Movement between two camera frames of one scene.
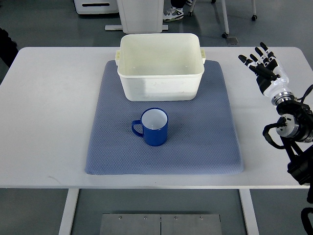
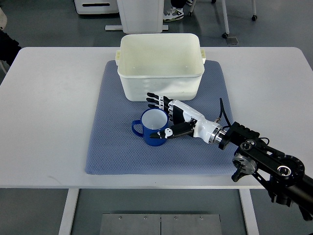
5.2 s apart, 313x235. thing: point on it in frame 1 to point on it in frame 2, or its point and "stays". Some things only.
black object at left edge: x=9 y=49 stays
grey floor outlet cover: x=232 y=40 stays
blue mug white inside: x=155 y=122 stays
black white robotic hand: x=272 y=79 to x=186 y=121
